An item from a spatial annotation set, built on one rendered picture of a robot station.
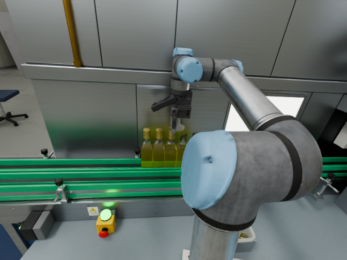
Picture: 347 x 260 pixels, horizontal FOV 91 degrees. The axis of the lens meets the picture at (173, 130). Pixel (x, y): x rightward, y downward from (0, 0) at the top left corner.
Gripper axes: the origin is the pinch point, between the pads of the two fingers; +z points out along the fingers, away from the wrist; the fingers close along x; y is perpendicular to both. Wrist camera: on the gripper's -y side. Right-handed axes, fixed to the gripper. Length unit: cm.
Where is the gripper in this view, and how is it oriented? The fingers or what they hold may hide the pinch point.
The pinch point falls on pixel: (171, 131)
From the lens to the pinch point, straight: 79.1
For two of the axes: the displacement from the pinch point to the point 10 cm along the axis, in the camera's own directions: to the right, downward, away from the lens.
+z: -0.7, 8.8, 4.8
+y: 9.9, 0.2, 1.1
